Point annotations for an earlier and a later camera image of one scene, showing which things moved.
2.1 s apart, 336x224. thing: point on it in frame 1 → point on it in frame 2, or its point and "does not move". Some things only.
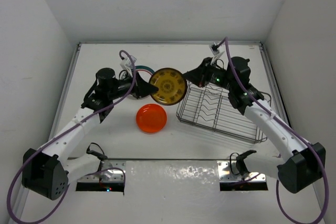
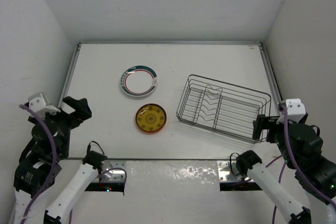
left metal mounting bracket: [108, 171] does not move
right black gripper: [198, 76] → [262, 121]
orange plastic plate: [151, 118] does not move
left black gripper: [142, 88] → [83, 110]
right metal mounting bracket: [228, 171] does not move
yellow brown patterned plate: [171, 85] → [150, 118]
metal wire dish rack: [209, 106] does not move
